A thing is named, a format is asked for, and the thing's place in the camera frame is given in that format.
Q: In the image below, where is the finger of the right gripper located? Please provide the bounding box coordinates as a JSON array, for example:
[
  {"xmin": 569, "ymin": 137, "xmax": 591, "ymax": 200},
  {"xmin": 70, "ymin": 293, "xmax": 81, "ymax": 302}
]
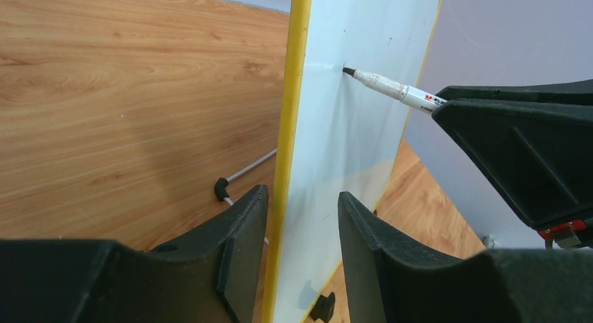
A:
[{"xmin": 436, "ymin": 79, "xmax": 592, "ymax": 106}]

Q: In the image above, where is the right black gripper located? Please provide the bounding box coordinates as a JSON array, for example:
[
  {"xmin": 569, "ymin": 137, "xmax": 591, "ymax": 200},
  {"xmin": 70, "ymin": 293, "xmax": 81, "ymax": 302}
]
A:
[{"xmin": 432, "ymin": 99, "xmax": 592, "ymax": 250}]

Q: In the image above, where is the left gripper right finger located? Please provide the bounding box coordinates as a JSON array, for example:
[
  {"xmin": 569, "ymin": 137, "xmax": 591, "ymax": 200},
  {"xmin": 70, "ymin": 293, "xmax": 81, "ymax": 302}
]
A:
[{"xmin": 338, "ymin": 192, "xmax": 592, "ymax": 322}]

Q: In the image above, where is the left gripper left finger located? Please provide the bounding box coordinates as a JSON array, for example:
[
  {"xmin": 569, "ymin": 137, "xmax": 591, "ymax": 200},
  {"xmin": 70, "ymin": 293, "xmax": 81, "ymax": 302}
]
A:
[{"xmin": 1, "ymin": 185, "xmax": 269, "ymax": 322}]

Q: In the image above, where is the brown whiteboard marker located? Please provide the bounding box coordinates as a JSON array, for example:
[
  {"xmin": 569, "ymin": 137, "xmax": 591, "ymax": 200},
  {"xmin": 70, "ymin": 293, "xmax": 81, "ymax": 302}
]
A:
[{"xmin": 342, "ymin": 67, "xmax": 448, "ymax": 114}]

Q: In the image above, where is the yellow-framed whiteboard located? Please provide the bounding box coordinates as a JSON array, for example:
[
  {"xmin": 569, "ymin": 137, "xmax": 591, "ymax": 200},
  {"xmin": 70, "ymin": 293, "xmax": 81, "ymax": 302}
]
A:
[{"xmin": 262, "ymin": 0, "xmax": 441, "ymax": 322}]

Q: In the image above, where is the black whiteboard stand foot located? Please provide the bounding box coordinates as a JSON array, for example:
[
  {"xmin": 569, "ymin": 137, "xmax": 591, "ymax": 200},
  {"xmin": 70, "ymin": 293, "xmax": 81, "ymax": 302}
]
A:
[{"xmin": 309, "ymin": 292, "xmax": 336, "ymax": 323}]

